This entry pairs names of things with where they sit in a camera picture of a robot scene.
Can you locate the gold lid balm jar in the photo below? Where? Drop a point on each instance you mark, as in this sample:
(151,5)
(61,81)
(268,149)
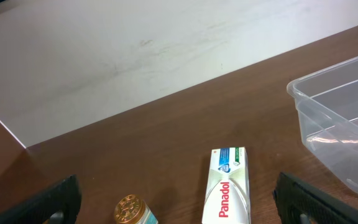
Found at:
(133,210)

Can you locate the white Panadol box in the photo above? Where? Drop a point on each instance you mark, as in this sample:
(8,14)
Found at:
(227,198)

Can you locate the clear plastic container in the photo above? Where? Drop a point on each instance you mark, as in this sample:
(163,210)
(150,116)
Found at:
(327,106)

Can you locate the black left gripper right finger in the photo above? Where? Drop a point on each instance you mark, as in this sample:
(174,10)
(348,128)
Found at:
(298,202)

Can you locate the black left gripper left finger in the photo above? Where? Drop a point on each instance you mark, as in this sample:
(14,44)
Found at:
(59,203)

